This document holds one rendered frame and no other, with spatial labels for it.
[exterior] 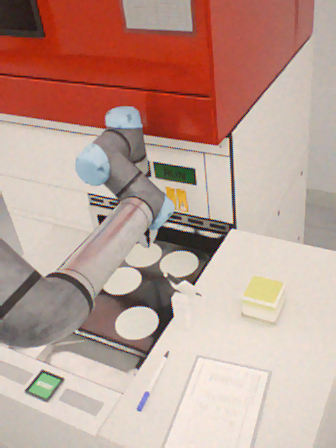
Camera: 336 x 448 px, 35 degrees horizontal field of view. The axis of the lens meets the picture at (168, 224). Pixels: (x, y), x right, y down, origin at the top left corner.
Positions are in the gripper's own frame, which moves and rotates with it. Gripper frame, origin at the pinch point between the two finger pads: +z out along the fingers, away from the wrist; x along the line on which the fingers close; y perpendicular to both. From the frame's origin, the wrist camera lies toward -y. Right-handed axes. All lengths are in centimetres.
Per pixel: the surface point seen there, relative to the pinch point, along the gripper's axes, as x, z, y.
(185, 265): -7.4, 7.2, -4.4
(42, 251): 22.1, 15.2, 33.6
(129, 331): 13.7, 7.3, -17.0
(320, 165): -134, 71, 93
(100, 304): 16.3, 7.3, -5.3
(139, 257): 1.3, 7.2, 5.2
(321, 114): -133, 42, 94
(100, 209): 3.5, 3.6, 27.0
